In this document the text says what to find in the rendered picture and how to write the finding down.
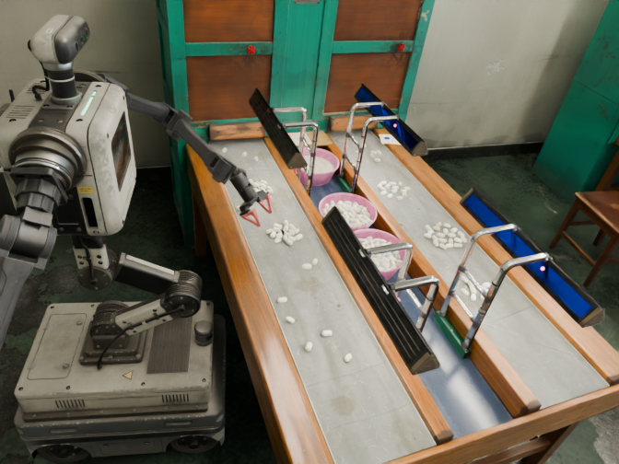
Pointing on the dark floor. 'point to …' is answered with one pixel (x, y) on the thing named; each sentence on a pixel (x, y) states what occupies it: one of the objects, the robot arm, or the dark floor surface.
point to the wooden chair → (602, 214)
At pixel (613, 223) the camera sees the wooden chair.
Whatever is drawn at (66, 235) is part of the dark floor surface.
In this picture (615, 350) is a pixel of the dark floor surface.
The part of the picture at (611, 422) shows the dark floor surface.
